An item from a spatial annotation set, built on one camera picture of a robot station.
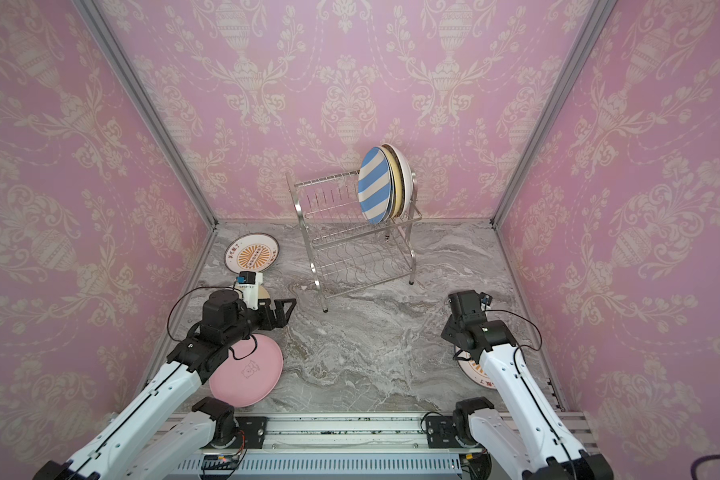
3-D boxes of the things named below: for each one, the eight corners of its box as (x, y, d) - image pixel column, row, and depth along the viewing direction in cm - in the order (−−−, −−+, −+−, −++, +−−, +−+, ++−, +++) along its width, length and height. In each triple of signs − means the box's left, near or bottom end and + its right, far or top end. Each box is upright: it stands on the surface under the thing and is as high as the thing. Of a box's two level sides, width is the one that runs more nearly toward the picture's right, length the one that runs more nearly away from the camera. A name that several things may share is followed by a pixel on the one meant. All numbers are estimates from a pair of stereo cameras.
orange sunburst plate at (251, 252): (220, 272, 108) (217, 269, 106) (234, 236, 119) (232, 232, 118) (274, 272, 108) (272, 269, 106) (283, 236, 119) (281, 232, 118)
